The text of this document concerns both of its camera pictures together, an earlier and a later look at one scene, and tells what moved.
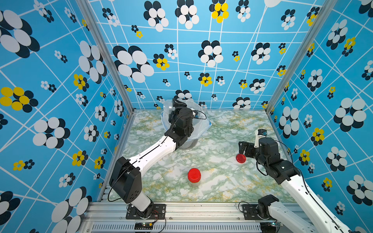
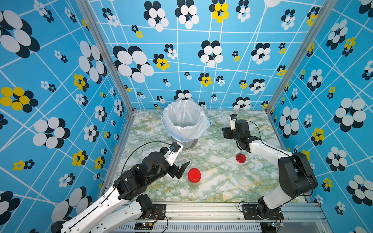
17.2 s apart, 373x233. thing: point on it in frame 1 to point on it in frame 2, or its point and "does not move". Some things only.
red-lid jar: (194, 176) does not move
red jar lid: (241, 158) does not move
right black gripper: (250, 146) to (226, 131)
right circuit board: (270, 226) does not move
